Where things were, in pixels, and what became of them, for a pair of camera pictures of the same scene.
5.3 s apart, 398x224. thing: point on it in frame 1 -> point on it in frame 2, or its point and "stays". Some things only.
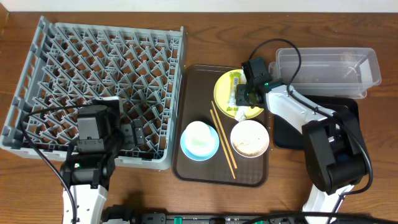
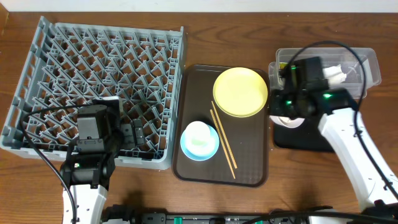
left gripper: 130,142 stays
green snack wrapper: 235,78 -> 282,65
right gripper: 240,89 -> 275,96
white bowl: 249,139 -> 287,122
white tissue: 241,114 -> 334,74
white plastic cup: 198,139 stays
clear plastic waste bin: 342,73 stays
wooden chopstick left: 222,144 stays
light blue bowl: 198,157 stays
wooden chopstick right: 224,135 stays
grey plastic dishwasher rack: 68,65 stays
